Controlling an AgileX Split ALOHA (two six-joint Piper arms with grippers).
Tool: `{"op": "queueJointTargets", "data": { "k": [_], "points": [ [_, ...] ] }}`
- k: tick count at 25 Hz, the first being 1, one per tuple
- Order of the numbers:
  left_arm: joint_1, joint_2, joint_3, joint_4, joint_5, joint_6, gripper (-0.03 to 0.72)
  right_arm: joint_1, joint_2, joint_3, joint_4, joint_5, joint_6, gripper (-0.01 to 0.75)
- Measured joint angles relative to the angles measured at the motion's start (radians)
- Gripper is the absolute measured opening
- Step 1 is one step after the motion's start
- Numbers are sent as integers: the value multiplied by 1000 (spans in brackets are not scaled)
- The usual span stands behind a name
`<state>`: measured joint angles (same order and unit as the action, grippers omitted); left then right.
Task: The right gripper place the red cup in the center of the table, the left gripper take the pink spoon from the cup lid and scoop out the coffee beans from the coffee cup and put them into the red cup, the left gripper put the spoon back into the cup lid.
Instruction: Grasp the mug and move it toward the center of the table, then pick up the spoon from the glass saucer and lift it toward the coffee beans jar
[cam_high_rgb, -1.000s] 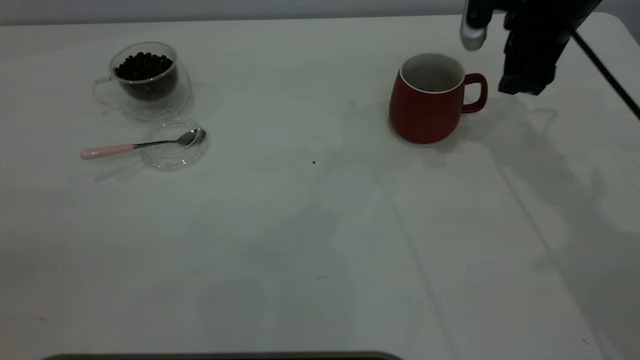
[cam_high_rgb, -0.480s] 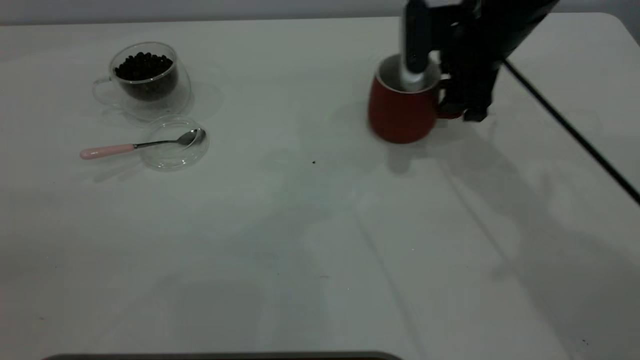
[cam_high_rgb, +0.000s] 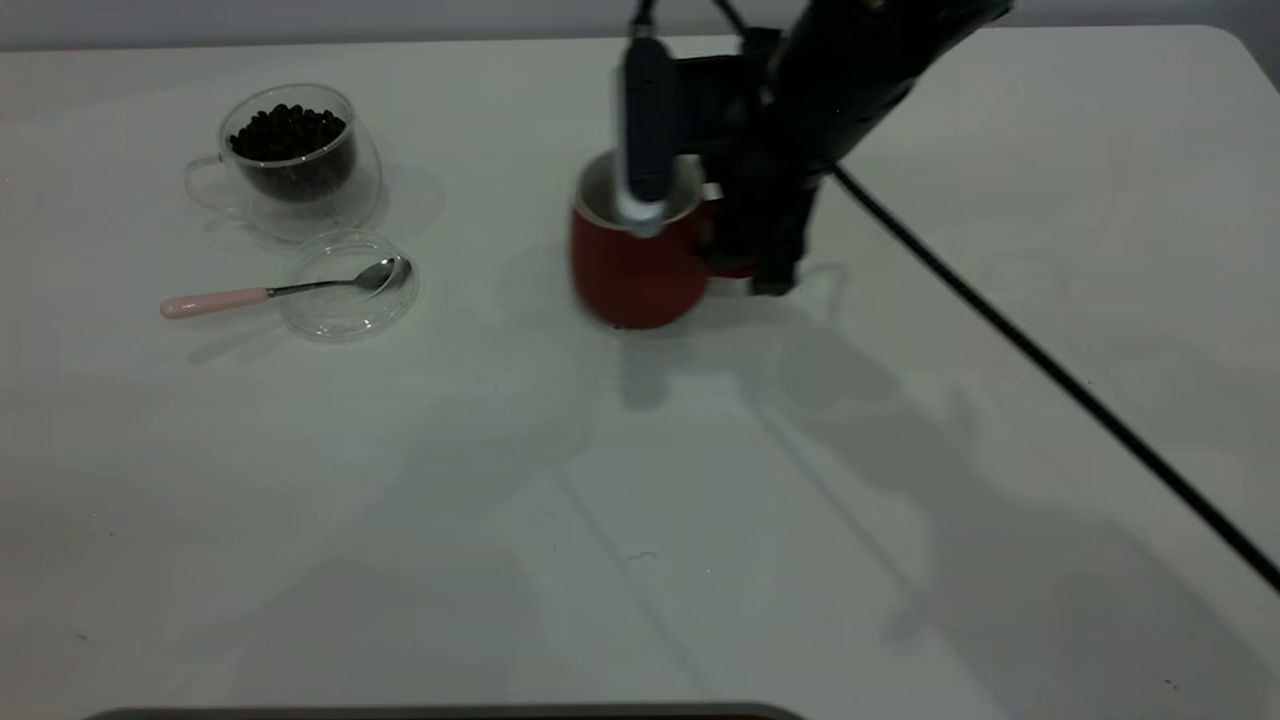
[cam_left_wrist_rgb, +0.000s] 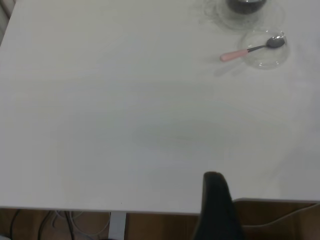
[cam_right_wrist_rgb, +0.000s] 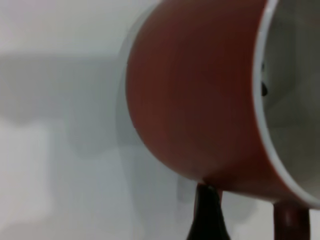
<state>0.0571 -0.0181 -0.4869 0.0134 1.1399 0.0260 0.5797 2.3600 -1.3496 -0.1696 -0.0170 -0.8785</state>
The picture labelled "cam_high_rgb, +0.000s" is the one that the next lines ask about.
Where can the red ceramic mug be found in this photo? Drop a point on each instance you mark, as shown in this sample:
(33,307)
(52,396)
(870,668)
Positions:
(630,280)

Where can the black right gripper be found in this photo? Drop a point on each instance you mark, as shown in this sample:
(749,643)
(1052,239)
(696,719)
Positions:
(750,120)

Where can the clear glass lid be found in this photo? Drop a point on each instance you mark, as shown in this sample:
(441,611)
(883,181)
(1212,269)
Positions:
(345,315)

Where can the dark coffee beans pile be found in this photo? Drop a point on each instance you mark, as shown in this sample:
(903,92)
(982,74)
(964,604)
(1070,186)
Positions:
(288,132)

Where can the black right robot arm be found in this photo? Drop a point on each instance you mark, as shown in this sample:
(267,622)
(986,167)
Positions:
(880,40)

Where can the clear glass cup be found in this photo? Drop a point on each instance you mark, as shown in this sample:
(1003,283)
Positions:
(300,210)

